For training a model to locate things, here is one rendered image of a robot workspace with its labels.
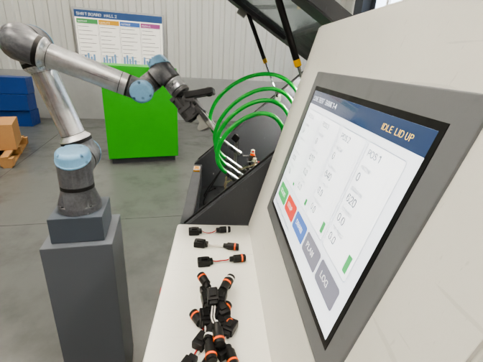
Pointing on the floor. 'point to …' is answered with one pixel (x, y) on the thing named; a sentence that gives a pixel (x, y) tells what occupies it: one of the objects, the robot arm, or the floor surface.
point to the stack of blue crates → (19, 100)
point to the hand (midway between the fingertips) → (215, 128)
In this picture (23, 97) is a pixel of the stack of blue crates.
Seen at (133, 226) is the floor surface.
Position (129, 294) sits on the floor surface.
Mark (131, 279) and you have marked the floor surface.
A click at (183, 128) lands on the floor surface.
